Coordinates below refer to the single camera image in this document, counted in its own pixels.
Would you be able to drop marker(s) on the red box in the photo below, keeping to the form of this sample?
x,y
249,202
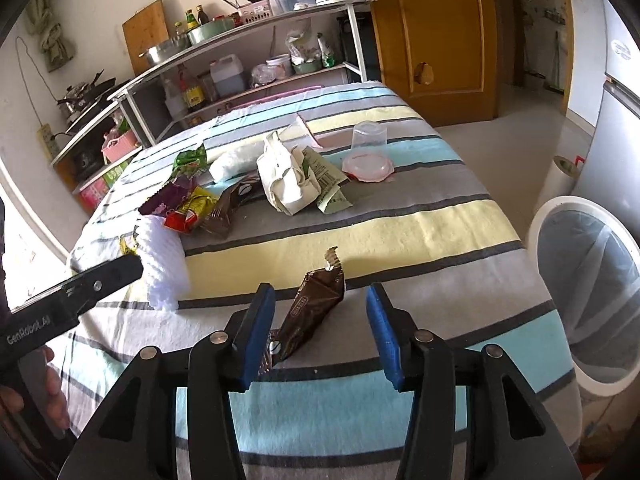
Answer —
x,y
92,195

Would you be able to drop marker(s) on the green snack packet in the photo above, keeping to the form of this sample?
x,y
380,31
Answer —
x,y
190,160

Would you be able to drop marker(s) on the green white bottle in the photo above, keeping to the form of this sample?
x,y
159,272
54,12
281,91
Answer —
x,y
327,52

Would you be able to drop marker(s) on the small yellow packet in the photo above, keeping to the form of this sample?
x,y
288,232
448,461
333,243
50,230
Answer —
x,y
127,245

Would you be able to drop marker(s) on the red yellow snack packet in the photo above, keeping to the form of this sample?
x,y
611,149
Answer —
x,y
192,210

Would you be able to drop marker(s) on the white trash bin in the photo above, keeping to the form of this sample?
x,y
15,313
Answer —
x,y
545,240

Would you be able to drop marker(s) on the hanging cloth bag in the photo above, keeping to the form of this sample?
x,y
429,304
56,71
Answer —
x,y
55,45

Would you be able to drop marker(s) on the clear plastic food bag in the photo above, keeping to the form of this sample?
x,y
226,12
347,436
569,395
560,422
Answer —
x,y
262,76

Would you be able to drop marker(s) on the purple snack packet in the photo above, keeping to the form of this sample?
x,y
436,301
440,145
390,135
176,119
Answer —
x,y
167,200

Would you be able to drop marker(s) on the pink plastic tray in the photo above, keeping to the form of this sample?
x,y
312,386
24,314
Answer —
x,y
290,94

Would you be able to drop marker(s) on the crumpled food bags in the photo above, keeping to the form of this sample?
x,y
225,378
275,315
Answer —
x,y
302,47

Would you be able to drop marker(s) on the wooden cutting board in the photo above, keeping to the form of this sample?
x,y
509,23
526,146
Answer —
x,y
145,30

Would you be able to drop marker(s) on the pink storage basket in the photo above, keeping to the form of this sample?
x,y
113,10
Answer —
x,y
120,147

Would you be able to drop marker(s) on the power strip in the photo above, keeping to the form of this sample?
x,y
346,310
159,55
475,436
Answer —
x,y
49,142

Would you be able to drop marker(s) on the person's left hand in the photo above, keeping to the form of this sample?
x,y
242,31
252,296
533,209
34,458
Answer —
x,y
56,395

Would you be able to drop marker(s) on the green box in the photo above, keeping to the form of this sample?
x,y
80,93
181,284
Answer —
x,y
116,172

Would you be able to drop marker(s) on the dark sauce bottle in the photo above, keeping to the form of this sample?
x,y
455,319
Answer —
x,y
202,15

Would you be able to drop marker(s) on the green bowl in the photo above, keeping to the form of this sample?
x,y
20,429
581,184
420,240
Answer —
x,y
306,67

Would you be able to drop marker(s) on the steel basin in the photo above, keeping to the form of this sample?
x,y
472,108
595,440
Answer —
x,y
165,50

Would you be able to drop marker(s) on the white plastic bottle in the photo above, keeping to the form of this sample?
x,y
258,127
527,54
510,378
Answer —
x,y
175,102

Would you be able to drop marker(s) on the white round tub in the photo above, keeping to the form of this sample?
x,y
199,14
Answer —
x,y
279,66

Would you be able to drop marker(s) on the tall white shelf rack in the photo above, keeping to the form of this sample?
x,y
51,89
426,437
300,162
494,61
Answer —
x,y
280,19

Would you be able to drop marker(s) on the dark jar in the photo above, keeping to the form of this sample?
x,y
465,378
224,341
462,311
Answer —
x,y
208,89

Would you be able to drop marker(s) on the white paper bag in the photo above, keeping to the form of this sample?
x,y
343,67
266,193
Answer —
x,y
287,180

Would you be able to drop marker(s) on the brown snack wrapper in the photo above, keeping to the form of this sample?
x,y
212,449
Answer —
x,y
310,305
225,210

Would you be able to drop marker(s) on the clear red-rimmed plastic lid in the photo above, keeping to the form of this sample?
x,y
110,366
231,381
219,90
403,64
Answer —
x,y
367,166

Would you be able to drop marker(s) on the yellow label bottle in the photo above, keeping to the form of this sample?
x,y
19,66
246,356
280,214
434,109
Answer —
x,y
194,95

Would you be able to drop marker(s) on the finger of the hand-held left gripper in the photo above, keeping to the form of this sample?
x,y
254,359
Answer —
x,y
107,275

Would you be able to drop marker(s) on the clear plastic zip bag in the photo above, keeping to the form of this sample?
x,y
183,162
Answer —
x,y
235,162

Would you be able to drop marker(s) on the silver refrigerator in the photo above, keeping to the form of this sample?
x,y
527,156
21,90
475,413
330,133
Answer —
x,y
620,125

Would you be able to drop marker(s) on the clear plastic cup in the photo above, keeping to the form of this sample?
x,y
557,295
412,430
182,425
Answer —
x,y
370,137

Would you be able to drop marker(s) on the white paper roll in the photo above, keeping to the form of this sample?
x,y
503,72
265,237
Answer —
x,y
557,180

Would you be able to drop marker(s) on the pale green paper packet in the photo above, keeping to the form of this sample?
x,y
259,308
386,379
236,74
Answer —
x,y
330,185

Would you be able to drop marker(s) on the green basin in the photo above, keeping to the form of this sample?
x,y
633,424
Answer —
x,y
210,32

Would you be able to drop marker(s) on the striped bedsheet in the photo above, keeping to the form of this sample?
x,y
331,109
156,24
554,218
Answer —
x,y
400,220

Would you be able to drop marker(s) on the low white shelf rack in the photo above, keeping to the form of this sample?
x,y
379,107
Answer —
x,y
95,132

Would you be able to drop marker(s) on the pink utensil basket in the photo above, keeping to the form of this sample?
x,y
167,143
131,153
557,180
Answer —
x,y
255,12

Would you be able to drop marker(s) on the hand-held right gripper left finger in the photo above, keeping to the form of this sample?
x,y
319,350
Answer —
x,y
257,335

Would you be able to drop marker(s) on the wooden door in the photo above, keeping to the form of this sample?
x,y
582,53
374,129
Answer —
x,y
440,35

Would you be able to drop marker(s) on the white jug with dark liquid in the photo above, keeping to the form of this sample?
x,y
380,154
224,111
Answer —
x,y
227,77

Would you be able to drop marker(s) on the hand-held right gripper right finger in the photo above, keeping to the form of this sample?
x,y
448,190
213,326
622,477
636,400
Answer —
x,y
382,340

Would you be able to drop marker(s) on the black wok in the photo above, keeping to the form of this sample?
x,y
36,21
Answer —
x,y
100,90

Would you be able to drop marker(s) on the steel pot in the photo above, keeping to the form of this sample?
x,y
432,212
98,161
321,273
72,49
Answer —
x,y
75,102

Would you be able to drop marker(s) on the black rice cooker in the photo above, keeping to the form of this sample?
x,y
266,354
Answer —
x,y
87,162

